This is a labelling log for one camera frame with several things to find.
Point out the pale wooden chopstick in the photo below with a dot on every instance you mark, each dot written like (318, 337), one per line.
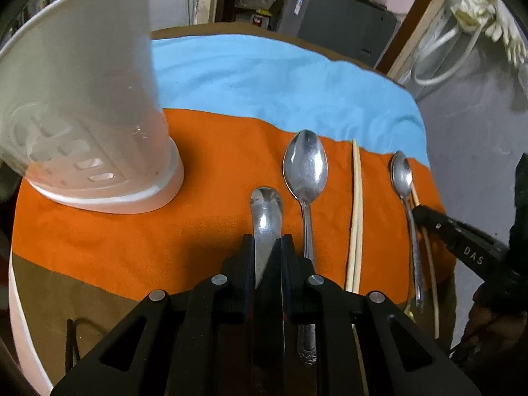
(353, 214)
(431, 264)
(359, 214)

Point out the white plastic utensil holder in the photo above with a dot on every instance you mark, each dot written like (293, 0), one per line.
(82, 90)

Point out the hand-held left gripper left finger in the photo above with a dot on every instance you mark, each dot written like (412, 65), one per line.
(248, 293)

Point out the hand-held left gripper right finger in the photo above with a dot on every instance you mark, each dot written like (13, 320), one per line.
(287, 288)

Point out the striped orange blue brown cloth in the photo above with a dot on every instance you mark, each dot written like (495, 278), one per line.
(206, 152)

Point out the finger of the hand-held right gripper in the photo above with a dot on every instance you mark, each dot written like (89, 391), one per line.
(462, 243)

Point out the large steel spoon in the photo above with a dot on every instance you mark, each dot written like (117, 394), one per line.
(305, 169)

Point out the wooden door frame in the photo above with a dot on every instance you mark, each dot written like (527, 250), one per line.
(416, 29)

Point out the small steel spoon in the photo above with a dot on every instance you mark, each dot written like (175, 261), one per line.
(401, 177)

